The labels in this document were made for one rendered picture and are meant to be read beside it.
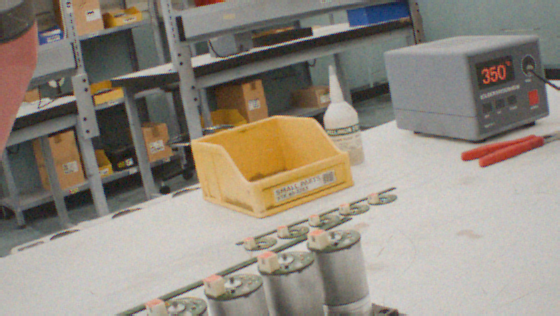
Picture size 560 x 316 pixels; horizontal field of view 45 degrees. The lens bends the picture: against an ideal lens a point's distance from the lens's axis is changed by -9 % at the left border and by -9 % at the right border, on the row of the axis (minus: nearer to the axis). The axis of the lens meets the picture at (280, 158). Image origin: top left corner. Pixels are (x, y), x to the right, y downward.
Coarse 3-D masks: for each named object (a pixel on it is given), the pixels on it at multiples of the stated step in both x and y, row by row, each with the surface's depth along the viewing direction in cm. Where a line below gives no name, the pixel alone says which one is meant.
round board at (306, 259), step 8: (280, 256) 32; (288, 256) 32; (296, 256) 32; (304, 256) 31; (312, 256) 31; (288, 264) 31; (304, 264) 31; (264, 272) 31; (272, 272) 30; (280, 272) 30; (288, 272) 30
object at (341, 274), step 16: (336, 240) 33; (320, 256) 32; (336, 256) 32; (352, 256) 32; (320, 272) 32; (336, 272) 32; (352, 272) 32; (320, 288) 33; (336, 288) 32; (352, 288) 32; (368, 288) 33; (336, 304) 32; (352, 304) 32; (368, 304) 33
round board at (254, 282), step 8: (224, 280) 30; (240, 280) 30; (248, 280) 30; (256, 280) 30; (232, 288) 29; (240, 288) 29; (256, 288) 29; (208, 296) 29; (224, 296) 29; (232, 296) 29; (240, 296) 29
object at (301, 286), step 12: (312, 264) 31; (264, 276) 31; (276, 276) 30; (288, 276) 30; (300, 276) 30; (312, 276) 31; (264, 288) 31; (276, 288) 30; (288, 288) 30; (300, 288) 30; (312, 288) 31; (276, 300) 31; (288, 300) 30; (300, 300) 30; (312, 300) 31; (276, 312) 31; (288, 312) 31; (300, 312) 31; (312, 312) 31
